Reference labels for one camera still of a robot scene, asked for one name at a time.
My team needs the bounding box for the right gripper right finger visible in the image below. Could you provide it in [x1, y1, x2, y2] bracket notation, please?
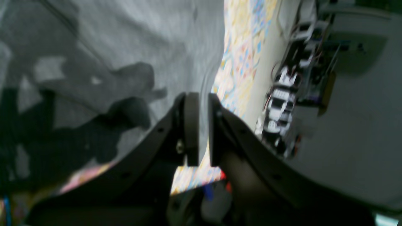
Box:
[208, 93, 402, 226]

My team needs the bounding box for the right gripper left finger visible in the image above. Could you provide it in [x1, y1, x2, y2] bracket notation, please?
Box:
[26, 92, 199, 226]

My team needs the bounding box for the grey T-shirt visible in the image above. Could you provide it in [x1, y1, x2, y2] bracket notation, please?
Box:
[1, 0, 225, 191]

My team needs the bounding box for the patterned tablecloth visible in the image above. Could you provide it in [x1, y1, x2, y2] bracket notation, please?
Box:
[0, 0, 278, 226]

